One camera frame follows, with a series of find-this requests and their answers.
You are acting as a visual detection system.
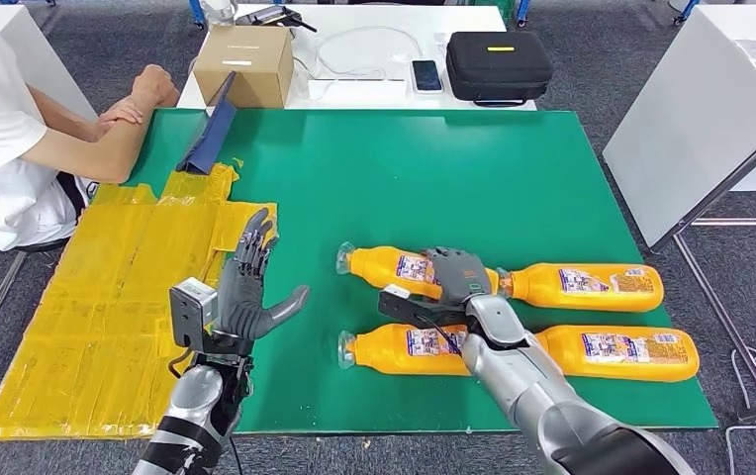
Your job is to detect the smartphone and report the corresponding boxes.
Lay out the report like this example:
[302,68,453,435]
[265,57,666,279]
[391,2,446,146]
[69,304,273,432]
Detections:
[411,59,445,94]

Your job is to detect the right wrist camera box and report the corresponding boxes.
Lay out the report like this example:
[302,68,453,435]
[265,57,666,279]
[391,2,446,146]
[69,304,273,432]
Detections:
[377,283,474,332]

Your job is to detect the person's left hand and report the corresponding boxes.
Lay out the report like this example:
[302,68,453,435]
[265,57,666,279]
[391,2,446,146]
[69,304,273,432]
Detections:
[97,96,146,131]

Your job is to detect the black handheld tool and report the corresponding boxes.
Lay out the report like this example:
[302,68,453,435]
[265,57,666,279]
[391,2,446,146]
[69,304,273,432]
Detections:
[236,3,319,33]

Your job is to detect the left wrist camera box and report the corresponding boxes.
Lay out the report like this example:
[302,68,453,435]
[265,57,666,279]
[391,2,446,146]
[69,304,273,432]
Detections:
[168,277,220,348]

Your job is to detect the clear plastic container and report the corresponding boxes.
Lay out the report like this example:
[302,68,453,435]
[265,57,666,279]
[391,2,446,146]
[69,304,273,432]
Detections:
[202,0,238,26]

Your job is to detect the white desk panel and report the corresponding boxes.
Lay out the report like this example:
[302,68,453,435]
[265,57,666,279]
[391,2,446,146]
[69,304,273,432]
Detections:
[602,5,756,249]
[0,3,97,123]

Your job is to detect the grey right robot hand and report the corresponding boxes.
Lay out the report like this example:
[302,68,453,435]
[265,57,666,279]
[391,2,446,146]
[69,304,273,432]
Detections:
[422,245,494,308]

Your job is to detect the green table mat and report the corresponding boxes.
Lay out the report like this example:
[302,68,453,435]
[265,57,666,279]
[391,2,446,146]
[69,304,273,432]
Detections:
[125,109,718,434]

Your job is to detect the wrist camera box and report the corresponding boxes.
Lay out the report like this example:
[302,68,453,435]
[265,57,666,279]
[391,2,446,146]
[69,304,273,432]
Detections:
[377,283,474,332]
[168,277,220,348]

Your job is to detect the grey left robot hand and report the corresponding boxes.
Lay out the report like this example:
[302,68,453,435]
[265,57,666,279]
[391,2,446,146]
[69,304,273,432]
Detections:
[217,208,311,342]

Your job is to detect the black zip case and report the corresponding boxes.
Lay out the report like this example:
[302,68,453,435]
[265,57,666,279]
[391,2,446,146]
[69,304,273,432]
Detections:
[445,31,555,108]

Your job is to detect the orange detergent bottle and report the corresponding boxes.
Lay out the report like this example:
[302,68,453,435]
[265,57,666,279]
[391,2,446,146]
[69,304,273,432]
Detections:
[336,324,478,378]
[526,325,702,384]
[496,262,666,314]
[334,240,501,302]

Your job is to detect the white cable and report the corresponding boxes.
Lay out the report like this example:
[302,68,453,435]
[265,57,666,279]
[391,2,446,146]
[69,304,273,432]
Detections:
[292,25,425,83]

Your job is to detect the dark blue folder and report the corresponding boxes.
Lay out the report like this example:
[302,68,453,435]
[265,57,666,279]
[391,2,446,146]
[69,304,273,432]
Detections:
[175,70,238,176]

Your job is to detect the person's right hand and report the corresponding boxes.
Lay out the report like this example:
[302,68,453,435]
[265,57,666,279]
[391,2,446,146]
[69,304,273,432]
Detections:
[131,63,181,110]

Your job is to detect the cardboard box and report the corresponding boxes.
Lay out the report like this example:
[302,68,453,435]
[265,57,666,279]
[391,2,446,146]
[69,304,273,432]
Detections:
[193,25,295,110]

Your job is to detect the yellow tape sheet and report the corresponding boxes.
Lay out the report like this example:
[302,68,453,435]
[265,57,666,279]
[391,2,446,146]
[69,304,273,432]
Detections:
[0,161,280,440]

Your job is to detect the white table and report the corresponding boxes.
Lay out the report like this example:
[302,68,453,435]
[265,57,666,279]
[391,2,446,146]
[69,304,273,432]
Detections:
[176,3,538,111]

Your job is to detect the grey metal desk frame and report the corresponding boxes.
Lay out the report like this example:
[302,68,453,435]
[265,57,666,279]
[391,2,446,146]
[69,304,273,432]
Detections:
[646,85,756,425]

